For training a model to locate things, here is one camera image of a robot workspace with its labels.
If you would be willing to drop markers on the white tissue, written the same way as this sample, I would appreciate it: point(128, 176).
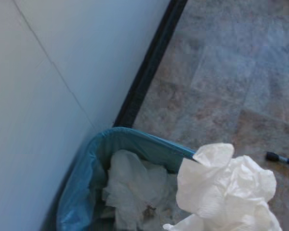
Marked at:
point(226, 190)

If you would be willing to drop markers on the used white tissues in bin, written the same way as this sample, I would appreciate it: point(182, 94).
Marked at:
point(135, 183)

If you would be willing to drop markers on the trash bin with blue liner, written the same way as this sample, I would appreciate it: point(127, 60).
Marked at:
point(86, 183)

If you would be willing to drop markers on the white cabinet with black baseboard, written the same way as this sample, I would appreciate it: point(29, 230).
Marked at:
point(62, 72)

